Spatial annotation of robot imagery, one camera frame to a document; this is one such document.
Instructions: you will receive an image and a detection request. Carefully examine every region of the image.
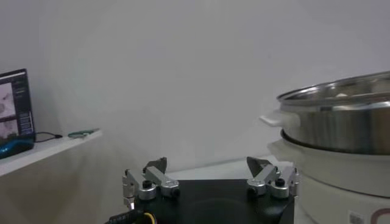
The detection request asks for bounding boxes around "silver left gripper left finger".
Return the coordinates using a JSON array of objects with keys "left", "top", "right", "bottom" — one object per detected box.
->
[{"left": 121, "top": 156, "right": 180, "bottom": 211}]

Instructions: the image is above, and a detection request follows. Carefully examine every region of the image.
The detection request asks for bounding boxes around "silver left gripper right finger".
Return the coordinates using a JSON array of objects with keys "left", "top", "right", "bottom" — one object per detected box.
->
[{"left": 246, "top": 156, "right": 300, "bottom": 200}]

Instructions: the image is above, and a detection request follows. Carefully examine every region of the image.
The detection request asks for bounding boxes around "stainless steel steamer basket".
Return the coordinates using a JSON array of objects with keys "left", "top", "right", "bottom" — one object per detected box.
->
[{"left": 259, "top": 71, "right": 390, "bottom": 156}]

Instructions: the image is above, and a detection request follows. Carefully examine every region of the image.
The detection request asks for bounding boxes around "white electric cooking pot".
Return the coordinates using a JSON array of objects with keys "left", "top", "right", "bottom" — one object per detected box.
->
[{"left": 268, "top": 139, "right": 390, "bottom": 224}]

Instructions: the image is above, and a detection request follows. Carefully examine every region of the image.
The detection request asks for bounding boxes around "white side table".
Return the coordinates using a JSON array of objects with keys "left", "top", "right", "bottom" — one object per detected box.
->
[{"left": 0, "top": 130, "right": 104, "bottom": 224}]

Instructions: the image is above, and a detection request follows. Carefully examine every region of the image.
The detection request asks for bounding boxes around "dark blue object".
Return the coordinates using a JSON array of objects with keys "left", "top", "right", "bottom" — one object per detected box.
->
[{"left": 0, "top": 138, "right": 35, "bottom": 161}]

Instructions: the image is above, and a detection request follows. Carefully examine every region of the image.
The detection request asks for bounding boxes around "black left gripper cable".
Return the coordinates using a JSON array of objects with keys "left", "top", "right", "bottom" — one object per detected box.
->
[{"left": 105, "top": 208, "right": 156, "bottom": 224}]

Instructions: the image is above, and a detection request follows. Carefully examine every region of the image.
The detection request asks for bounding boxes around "black cable with plug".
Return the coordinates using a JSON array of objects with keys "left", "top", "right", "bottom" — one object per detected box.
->
[{"left": 34, "top": 131, "right": 63, "bottom": 143}]

